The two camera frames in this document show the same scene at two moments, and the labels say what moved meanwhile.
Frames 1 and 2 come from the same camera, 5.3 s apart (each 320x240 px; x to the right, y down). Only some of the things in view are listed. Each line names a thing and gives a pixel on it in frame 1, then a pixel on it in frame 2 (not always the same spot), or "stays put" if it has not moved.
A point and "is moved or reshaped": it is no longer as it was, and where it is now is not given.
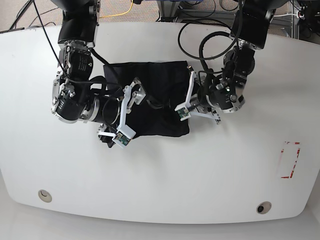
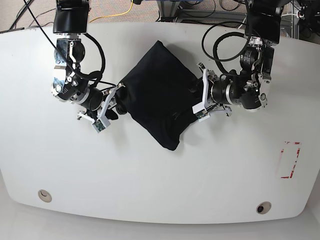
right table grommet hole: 263,207 stays put
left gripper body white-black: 133,94 → 99,111
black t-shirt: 166,84 is moved or reshaped
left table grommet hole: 44,196 stays put
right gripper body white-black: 185,111 → 201,110
